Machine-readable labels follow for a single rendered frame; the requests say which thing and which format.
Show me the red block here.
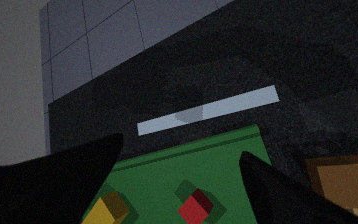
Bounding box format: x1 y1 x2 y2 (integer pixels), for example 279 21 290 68
178 188 214 224

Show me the yellow cube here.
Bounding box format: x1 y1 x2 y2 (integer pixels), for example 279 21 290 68
82 191 130 224

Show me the light blue flat bar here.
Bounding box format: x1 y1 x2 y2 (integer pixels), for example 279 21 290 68
137 85 279 136

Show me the green flat mat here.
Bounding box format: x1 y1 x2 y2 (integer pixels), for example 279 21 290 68
82 132 272 224

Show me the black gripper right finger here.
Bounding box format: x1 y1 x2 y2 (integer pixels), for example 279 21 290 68
239 151 358 224

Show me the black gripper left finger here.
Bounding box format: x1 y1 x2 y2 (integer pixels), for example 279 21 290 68
0 133 124 224

